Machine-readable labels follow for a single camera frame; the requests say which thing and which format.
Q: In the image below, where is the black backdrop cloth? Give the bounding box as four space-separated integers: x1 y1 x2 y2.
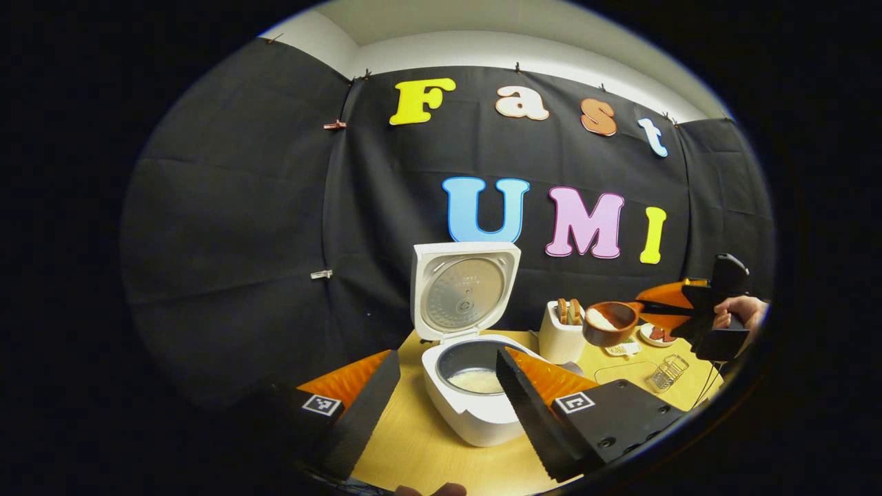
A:
121 38 776 414

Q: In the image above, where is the white toaster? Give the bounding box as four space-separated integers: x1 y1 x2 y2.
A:
537 299 588 365

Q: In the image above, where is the round white plate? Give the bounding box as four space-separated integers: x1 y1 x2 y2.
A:
639 322 679 347

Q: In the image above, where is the clear wire chopstick holder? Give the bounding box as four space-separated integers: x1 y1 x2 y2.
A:
650 354 690 393

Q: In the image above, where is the transparent flat mat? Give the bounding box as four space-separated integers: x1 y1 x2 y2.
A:
594 360 662 388

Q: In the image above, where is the white rice cooker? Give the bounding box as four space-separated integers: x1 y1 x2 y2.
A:
411 241 552 447

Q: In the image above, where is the thin black cable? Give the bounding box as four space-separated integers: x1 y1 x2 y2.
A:
697 362 726 409

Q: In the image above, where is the white rice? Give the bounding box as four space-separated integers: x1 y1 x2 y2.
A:
448 369 503 395

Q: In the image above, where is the wooden spoon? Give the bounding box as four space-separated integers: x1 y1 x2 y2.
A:
583 301 697 348

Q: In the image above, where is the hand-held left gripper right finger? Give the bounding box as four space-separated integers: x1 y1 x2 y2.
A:
495 347 688 483

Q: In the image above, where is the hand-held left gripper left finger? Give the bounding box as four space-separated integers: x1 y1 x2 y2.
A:
265 350 401 482

